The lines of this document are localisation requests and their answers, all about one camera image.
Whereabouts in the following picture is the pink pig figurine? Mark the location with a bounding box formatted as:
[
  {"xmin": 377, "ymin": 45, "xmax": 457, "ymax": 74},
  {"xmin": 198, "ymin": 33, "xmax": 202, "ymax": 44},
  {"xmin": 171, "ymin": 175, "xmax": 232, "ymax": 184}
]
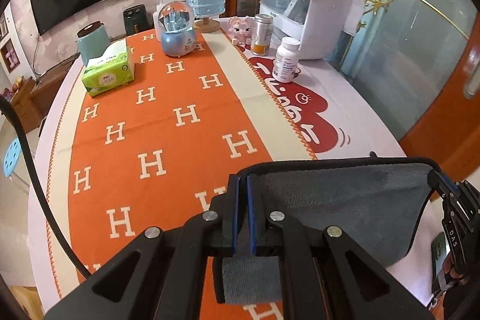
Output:
[{"xmin": 228, "ymin": 16, "xmax": 254, "ymax": 46}]

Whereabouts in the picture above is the white pill bottle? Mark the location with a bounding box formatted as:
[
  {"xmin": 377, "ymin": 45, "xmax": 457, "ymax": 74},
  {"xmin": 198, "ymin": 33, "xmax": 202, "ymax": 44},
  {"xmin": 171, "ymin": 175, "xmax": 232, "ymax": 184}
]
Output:
[{"xmin": 272, "ymin": 37, "xmax": 300, "ymax": 83}]

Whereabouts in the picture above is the purple and grey microfibre towel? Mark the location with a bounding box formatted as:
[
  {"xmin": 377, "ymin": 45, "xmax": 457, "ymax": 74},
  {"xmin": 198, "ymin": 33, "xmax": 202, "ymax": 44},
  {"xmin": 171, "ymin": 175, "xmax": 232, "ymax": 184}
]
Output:
[{"xmin": 212, "ymin": 157, "xmax": 439, "ymax": 305}]

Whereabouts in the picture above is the wooden tv cabinet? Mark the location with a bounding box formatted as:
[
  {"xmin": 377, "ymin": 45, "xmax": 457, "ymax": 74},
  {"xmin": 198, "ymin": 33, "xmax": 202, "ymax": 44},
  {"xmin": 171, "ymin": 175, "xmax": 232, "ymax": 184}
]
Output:
[{"xmin": 10, "ymin": 54, "xmax": 80, "ymax": 133}]

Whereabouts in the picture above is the light blue cylindrical canister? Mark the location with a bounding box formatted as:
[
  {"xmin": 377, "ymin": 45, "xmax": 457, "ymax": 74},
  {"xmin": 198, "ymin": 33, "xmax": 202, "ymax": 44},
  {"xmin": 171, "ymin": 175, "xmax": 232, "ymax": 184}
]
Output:
[{"xmin": 77, "ymin": 21, "xmax": 111, "ymax": 67}]

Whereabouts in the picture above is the green tissue pack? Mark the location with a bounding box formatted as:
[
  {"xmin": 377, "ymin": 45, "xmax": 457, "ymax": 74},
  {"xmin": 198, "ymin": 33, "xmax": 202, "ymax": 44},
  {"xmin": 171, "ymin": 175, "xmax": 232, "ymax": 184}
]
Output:
[{"xmin": 81, "ymin": 38, "xmax": 135, "ymax": 97}]

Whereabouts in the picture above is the blue snow globe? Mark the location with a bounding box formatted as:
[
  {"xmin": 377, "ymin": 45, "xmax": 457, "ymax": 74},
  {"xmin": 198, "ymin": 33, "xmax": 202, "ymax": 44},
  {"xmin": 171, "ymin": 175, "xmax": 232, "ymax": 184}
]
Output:
[{"xmin": 158, "ymin": 1, "xmax": 197, "ymax": 58}]

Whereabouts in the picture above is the blue plastic stool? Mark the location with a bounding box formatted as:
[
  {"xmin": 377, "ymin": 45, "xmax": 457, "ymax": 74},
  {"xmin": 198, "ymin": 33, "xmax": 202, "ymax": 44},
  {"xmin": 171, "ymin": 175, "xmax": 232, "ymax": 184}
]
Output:
[{"xmin": 2, "ymin": 138, "xmax": 22, "ymax": 177}]

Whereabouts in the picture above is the metal tin can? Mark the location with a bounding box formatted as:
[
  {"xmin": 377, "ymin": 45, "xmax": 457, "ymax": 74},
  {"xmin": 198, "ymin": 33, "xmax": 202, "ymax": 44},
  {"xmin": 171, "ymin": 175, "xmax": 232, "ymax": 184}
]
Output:
[{"xmin": 250, "ymin": 14, "xmax": 273, "ymax": 56}]

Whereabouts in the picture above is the orange H-pattern table runner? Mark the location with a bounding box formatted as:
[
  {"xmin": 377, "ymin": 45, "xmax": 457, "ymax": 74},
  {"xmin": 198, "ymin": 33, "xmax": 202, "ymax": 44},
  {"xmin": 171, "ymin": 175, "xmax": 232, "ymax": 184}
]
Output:
[{"xmin": 45, "ymin": 28, "xmax": 318, "ymax": 320}]

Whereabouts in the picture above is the black air fryer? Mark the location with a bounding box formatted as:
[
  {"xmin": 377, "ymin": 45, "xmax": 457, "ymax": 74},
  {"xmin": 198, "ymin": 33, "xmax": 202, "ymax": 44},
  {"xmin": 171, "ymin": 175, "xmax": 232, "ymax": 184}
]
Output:
[{"xmin": 123, "ymin": 4, "xmax": 153, "ymax": 36}]

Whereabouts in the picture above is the white appliance with cloth cover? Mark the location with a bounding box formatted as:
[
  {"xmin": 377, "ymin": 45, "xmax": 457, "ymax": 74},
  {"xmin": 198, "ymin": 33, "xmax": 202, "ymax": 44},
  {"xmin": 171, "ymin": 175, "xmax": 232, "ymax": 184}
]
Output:
[{"xmin": 259, "ymin": 0, "xmax": 365, "ymax": 60}]

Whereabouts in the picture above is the green phone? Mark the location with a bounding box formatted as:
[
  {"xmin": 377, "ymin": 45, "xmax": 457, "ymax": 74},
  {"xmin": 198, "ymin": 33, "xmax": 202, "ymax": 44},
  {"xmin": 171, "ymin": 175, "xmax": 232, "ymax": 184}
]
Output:
[{"xmin": 430, "ymin": 232, "xmax": 448, "ymax": 278}]

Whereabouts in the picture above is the white tablecloth with red print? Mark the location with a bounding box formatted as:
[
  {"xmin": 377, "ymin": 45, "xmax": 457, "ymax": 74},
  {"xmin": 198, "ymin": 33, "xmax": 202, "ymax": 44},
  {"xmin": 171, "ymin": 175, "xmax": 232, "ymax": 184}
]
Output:
[{"xmin": 28, "ymin": 18, "xmax": 443, "ymax": 320}]

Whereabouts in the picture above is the yellow plastic chair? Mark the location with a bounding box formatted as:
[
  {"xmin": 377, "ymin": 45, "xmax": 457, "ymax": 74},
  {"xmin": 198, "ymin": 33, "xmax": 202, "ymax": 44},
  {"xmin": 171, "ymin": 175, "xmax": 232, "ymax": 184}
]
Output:
[{"xmin": 10, "ymin": 286, "xmax": 44, "ymax": 320}]

